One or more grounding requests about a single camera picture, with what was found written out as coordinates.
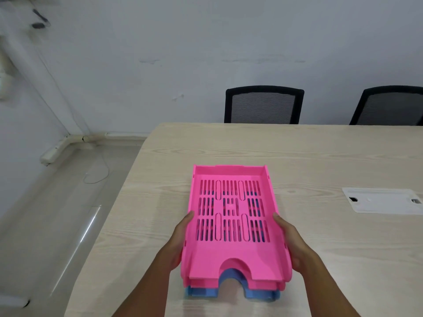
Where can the person's left hand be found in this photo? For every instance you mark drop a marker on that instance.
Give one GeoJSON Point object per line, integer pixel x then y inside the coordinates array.
{"type": "Point", "coordinates": [173, 247]}

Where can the person's right hand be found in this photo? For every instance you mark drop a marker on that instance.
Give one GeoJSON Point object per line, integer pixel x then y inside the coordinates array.
{"type": "Point", "coordinates": [299, 250]}

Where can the person's right thumb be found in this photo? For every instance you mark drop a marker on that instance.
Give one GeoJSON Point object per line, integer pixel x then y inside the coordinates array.
{"type": "Point", "coordinates": [282, 224]}

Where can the person's left thumb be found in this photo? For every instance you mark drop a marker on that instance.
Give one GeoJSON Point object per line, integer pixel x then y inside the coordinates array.
{"type": "Point", "coordinates": [189, 220]}

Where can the pink plastic letter tray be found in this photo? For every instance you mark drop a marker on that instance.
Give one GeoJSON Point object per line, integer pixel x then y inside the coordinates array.
{"type": "Point", "coordinates": [201, 283]}
{"type": "Point", "coordinates": [231, 257]}

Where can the person's right forearm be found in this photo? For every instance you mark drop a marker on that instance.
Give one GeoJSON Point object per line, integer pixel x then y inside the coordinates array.
{"type": "Point", "coordinates": [327, 293]}

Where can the person's left forearm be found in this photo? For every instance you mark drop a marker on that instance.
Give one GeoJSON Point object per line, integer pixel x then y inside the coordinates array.
{"type": "Point", "coordinates": [145, 290]}

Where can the blue plastic letter tray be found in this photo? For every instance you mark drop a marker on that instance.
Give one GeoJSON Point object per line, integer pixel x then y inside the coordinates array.
{"type": "Point", "coordinates": [257, 293]}

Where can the black mesh office chair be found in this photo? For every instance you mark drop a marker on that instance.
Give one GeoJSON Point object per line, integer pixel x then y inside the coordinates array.
{"type": "Point", "coordinates": [390, 107]}
{"type": "Point", "coordinates": [263, 105]}

